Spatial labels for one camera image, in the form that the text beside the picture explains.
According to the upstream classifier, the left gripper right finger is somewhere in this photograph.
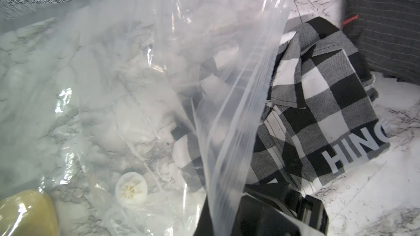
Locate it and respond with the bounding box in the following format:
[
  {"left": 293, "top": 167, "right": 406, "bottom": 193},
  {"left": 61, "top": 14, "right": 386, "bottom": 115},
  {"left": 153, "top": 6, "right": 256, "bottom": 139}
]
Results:
[{"left": 236, "top": 193, "right": 325, "bottom": 236}]

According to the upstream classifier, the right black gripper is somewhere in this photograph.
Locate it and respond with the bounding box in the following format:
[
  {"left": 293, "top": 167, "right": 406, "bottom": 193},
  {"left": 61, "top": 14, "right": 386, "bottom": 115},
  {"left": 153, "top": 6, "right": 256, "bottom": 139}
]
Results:
[{"left": 241, "top": 183, "right": 329, "bottom": 236}]

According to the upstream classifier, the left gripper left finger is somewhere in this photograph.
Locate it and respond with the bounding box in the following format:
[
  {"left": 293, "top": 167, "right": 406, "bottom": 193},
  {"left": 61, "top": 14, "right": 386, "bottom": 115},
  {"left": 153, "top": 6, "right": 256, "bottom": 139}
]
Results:
[{"left": 194, "top": 198, "right": 215, "bottom": 236}]

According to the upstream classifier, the black white plaid shirt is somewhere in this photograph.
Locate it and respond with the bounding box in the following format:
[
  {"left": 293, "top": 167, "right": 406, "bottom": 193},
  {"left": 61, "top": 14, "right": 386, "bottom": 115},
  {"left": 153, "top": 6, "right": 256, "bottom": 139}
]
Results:
[{"left": 170, "top": 16, "right": 391, "bottom": 197}]

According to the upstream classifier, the clear plastic vacuum bag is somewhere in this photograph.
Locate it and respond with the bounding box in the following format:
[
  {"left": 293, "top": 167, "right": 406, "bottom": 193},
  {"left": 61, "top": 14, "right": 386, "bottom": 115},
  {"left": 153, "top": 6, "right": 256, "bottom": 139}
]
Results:
[{"left": 1, "top": 0, "right": 293, "bottom": 236}]

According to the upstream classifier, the white vacuum bag valve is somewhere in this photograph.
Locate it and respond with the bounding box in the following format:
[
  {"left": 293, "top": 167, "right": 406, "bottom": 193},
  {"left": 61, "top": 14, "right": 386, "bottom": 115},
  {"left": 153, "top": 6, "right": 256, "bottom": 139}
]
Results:
[{"left": 115, "top": 172, "right": 148, "bottom": 207}]

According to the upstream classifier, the dark striped folded shirt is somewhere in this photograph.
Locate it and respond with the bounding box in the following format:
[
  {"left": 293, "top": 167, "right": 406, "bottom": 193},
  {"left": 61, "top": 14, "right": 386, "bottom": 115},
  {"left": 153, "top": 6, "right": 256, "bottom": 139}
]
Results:
[{"left": 343, "top": 0, "right": 420, "bottom": 84}]

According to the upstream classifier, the yellow plastic tray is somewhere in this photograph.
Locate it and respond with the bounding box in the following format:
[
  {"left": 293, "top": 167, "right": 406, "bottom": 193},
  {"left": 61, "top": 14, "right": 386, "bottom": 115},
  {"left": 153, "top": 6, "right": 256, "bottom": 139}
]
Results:
[{"left": 1, "top": 190, "right": 60, "bottom": 236}]

